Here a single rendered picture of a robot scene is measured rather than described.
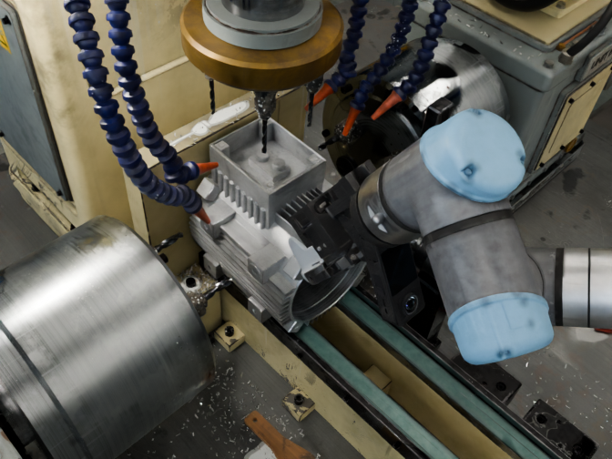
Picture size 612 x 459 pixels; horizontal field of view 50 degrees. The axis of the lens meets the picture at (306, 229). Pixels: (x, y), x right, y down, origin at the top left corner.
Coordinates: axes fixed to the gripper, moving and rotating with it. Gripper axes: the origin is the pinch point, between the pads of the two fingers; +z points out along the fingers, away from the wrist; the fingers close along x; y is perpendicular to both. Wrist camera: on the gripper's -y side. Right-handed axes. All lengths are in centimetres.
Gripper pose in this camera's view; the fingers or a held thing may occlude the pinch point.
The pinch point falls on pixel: (314, 274)
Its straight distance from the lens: 80.6
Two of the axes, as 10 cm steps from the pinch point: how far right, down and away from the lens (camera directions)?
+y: -5.7, -8.2, 0.0
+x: -7.1, 5.0, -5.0
